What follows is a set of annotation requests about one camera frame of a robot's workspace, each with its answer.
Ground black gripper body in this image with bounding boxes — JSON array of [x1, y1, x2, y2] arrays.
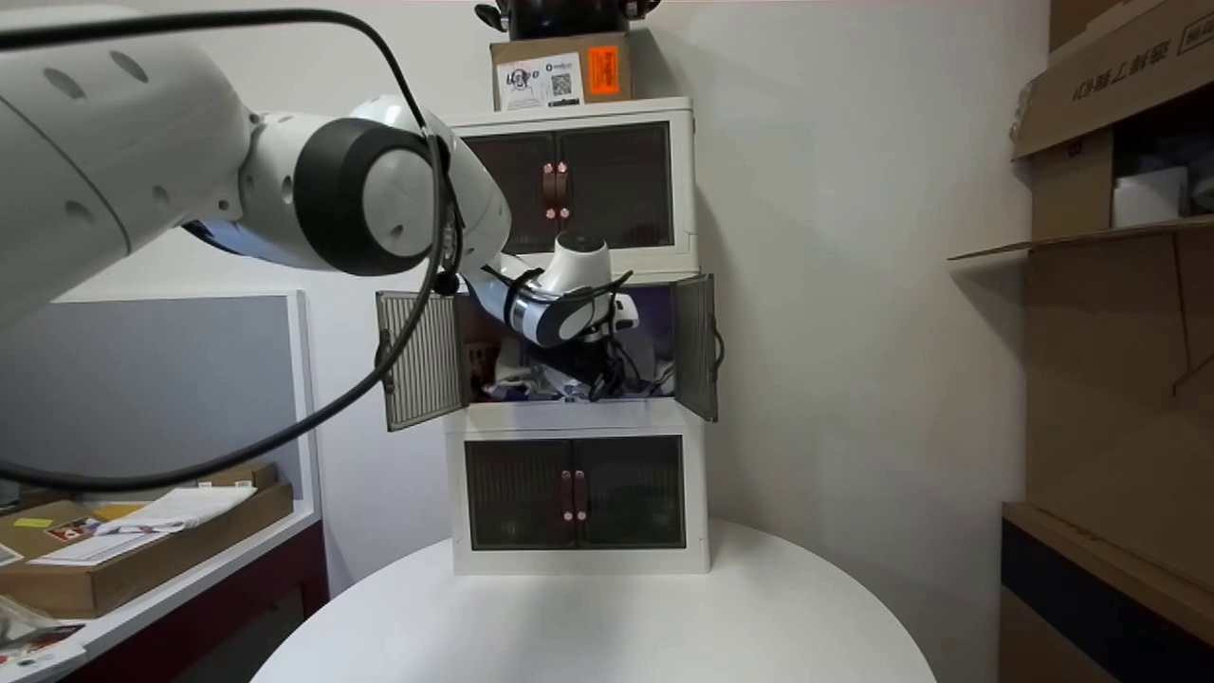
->
[[549, 329, 639, 400]]

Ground pile of white clothes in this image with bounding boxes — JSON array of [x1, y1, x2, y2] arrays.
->
[[473, 329, 677, 405]]

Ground smoked ribbed cabinet door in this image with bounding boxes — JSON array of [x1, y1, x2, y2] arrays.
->
[[373, 286, 466, 437], [665, 275, 725, 426]]

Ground cardboard box with orange labels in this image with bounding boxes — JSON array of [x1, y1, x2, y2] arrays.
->
[[491, 29, 669, 113]]

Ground black gadget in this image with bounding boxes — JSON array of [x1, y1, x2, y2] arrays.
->
[[469, 0, 665, 43]]

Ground dark red cabinet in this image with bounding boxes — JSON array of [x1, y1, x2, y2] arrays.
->
[[60, 523, 334, 683]]

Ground white side counter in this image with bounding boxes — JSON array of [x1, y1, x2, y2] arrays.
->
[[0, 499, 325, 683]]

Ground white framed partition panel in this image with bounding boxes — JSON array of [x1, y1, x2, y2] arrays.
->
[[0, 291, 315, 509]]

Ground white paper sheets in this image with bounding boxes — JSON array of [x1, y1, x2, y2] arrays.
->
[[32, 482, 260, 569]]

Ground flat cardboard tray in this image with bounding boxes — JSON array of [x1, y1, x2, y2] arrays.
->
[[0, 459, 297, 621]]

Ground small white box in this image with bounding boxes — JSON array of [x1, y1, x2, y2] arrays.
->
[[1112, 165, 1194, 232]]

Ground printed cardboard box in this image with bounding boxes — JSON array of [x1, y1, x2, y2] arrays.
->
[[1013, 0, 1214, 165]]

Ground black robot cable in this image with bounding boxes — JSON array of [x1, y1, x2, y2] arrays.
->
[[0, 4, 466, 500]]

